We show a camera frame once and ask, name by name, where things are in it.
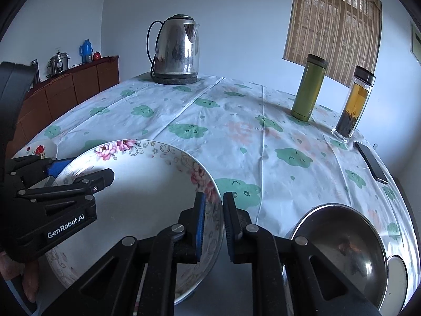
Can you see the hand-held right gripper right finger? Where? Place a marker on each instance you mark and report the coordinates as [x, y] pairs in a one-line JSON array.
[[230, 227]]

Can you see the bamboo window blind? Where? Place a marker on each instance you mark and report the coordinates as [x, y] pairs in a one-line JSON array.
[[329, 23]]

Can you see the black smartphone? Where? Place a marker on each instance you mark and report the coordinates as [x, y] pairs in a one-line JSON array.
[[371, 163]]

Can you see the white enamel bowl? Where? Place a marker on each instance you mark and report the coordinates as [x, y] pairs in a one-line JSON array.
[[398, 279]]

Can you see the small red apple ornament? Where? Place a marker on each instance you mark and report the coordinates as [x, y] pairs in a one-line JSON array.
[[97, 56]]

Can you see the blue thermos jug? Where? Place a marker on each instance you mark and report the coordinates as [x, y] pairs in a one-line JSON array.
[[86, 51]]

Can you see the steel rice cooker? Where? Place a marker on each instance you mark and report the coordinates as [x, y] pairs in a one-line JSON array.
[[59, 62]]

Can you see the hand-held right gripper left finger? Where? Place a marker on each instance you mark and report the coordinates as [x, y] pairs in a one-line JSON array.
[[200, 227]]

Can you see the stainless steel bowl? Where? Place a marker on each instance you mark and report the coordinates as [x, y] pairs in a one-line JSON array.
[[329, 237]]

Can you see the brown wooden sideboard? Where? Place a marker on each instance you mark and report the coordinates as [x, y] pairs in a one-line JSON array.
[[65, 89]]

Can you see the stainless steel electric kettle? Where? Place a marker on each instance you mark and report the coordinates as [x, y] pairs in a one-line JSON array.
[[177, 46]]

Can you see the cloud print tablecloth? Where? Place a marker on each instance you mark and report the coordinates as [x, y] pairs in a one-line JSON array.
[[230, 138]]

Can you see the small red floral plate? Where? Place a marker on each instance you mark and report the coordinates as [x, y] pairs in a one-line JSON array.
[[37, 149]]

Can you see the glass tea bottle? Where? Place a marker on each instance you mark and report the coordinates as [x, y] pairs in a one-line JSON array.
[[357, 105]]

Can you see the person's left hand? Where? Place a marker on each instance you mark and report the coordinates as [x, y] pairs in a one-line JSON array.
[[31, 283]]

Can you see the black kettle base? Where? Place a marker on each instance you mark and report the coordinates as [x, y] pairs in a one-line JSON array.
[[174, 79]]

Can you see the large pink floral plate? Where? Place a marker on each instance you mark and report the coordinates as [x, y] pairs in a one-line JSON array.
[[141, 204]]

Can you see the green thermos flask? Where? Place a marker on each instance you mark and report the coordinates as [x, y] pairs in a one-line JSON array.
[[307, 95]]

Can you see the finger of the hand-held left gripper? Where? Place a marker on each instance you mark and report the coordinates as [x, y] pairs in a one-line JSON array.
[[98, 177], [56, 168]]

